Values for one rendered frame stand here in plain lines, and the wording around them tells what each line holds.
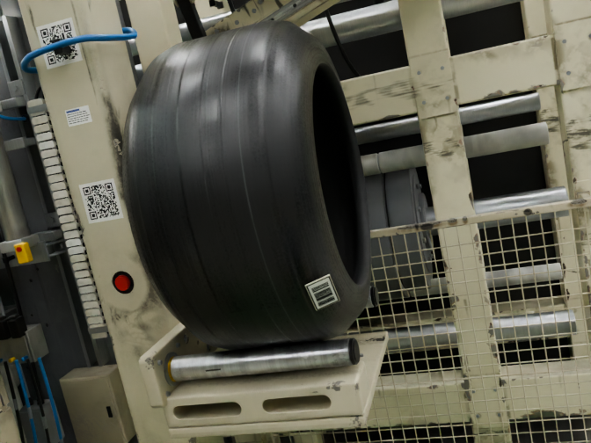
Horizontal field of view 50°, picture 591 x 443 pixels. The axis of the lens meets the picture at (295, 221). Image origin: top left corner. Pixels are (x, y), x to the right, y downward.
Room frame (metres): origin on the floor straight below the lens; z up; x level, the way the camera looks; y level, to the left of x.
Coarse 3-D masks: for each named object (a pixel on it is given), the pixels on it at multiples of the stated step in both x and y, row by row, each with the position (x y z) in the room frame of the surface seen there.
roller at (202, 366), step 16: (208, 352) 1.07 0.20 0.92; (224, 352) 1.06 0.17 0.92; (240, 352) 1.05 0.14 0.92; (256, 352) 1.03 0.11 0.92; (272, 352) 1.02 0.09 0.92; (288, 352) 1.01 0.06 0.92; (304, 352) 1.00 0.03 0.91; (320, 352) 0.99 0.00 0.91; (336, 352) 0.98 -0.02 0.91; (352, 352) 0.98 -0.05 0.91; (176, 368) 1.07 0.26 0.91; (192, 368) 1.06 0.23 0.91; (208, 368) 1.05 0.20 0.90; (224, 368) 1.04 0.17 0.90; (240, 368) 1.03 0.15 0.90; (256, 368) 1.02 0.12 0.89; (272, 368) 1.02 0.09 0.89; (288, 368) 1.01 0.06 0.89; (304, 368) 1.01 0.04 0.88
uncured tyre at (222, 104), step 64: (192, 64) 1.01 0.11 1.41; (256, 64) 0.95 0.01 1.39; (320, 64) 1.15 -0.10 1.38; (128, 128) 0.99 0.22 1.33; (192, 128) 0.93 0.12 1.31; (256, 128) 0.89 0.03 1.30; (320, 128) 1.40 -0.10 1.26; (128, 192) 0.96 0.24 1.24; (192, 192) 0.90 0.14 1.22; (256, 192) 0.87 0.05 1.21; (320, 192) 0.93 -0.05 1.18; (192, 256) 0.91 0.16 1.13; (256, 256) 0.88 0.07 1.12; (320, 256) 0.90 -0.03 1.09; (192, 320) 0.96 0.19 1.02; (256, 320) 0.94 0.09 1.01; (320, 320) 0.95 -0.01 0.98
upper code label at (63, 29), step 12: (48, 24) 1.17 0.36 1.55; (60, 24) 1.17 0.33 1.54; (72, 24) 1.16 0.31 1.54; (48, 36) 1.18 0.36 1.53; (60, 36) 1.17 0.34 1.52; (72, 36) 1.16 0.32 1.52; (72, 48) 1.16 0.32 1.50; (48, 60) 1.18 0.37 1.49; (60, 60) 1.17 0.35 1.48; (72, 60) 1.17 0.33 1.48
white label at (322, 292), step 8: (320, 280) 0.90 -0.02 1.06; (328, 280) 0.90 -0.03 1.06; (312, 288) 0.90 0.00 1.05; (320, 288) 0.90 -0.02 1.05; (328, 288) 0.91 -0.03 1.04; (312, 296) 0.91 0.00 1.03; (320, 296) 0.91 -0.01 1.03; (328, 296) 0.92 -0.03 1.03; (336, 296) 0.92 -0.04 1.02; (320, 304) 0.92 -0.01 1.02; (328, 304) 0.92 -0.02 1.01
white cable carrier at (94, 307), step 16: (48, 128) 1.20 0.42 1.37; (48, 144) 1.21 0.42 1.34; (48, 160) 1.21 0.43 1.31; (64, 176) 1.21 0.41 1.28; (64, 192) 1.20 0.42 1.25; (64, 208) 1.21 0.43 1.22; (64, 224) 1.21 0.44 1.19; (80, 240) 1.20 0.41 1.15; (80, 256) 1.20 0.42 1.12; (80, 272) 1.21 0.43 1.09; (80, 288) 1.21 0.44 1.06; (96, 288) 1.21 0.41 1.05; (96, 304) 1.20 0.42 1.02; (96, 320) 1.21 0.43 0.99; (96, 336) 1.21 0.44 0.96
